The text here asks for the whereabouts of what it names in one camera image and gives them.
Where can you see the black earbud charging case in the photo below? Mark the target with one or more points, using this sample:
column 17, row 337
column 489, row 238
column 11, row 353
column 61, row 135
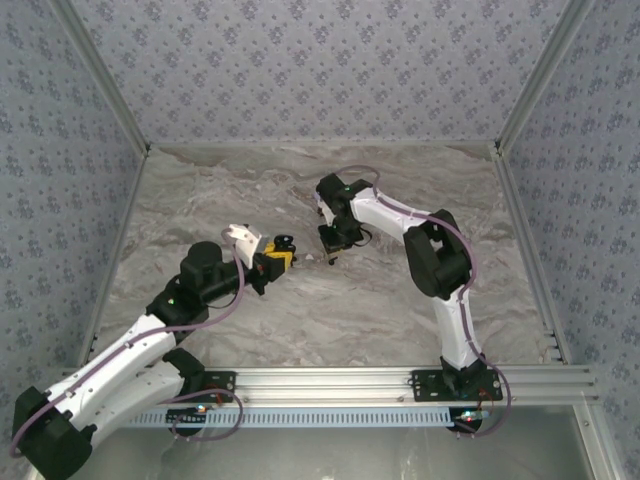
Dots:
column 285, row 241

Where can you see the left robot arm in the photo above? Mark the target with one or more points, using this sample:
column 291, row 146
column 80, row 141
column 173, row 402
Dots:
column 120, row 350

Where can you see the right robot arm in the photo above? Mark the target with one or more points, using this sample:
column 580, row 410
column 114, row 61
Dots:
column 457, row 330

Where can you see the black control board with LED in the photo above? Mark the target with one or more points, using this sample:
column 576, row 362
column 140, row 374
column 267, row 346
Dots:
column 467, row 420
column 185, row 416

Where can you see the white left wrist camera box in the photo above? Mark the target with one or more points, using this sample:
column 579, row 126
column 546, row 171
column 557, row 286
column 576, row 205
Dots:
column 242, row 240

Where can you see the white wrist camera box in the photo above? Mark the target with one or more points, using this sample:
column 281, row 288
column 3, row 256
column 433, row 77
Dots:
column 327, row 212
column 242, row 240

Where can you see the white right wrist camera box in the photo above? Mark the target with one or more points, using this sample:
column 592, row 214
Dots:
column 327, row 212

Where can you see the aluminium table side rail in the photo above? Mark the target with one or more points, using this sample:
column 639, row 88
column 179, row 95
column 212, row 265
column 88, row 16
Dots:
column 516, row 200
column 118, row 250

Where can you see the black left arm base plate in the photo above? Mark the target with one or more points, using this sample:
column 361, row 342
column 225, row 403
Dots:
column 222, row 382

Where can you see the wide aluminium mounting rail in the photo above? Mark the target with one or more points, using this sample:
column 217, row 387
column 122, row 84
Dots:
column 320, row 385

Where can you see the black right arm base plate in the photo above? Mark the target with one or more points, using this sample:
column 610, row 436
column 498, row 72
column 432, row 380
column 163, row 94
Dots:
column 430, row 385

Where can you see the aluminium frame post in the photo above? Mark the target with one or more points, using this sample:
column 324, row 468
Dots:
column 105, row 75
column 540, row 75

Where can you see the aluminium lower frame leg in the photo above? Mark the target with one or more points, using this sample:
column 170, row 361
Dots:
column 595, row 440

